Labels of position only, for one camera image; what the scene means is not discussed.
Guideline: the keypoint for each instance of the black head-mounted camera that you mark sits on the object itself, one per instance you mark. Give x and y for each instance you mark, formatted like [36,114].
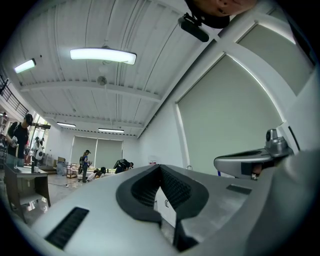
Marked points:
[193,27]

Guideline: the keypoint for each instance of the small grey roller blind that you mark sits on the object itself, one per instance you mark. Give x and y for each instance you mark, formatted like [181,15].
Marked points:
[83,150]
[110,152]

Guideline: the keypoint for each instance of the round ceiling fixture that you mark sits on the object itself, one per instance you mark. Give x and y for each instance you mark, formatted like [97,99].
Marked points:
[102,80]

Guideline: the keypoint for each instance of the narrow grey roller blind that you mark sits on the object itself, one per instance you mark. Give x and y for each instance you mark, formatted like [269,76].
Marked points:
[275,55]

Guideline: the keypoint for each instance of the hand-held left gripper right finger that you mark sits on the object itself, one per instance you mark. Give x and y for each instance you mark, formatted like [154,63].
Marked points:
[220,212]

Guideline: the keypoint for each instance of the large grey roller blind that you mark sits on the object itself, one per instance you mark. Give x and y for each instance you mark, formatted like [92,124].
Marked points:
[225,112]

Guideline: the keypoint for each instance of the white vanity cabinet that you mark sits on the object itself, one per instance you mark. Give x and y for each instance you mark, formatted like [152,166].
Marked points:
[166,212]

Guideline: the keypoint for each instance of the black metal railing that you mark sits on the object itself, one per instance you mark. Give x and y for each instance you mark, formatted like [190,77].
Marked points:
[12,100]

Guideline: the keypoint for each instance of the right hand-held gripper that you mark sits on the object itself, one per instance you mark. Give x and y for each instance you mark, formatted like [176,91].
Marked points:
[277,146]

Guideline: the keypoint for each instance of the person's face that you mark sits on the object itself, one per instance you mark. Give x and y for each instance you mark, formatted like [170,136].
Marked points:
[225,7]

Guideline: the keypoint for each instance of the long ceiling lamp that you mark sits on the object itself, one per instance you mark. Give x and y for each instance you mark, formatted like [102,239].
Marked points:
[25,65]
[66,124]
[102,55]
[111,130]

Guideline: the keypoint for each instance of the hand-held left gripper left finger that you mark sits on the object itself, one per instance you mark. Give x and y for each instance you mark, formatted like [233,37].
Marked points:
[100,212]

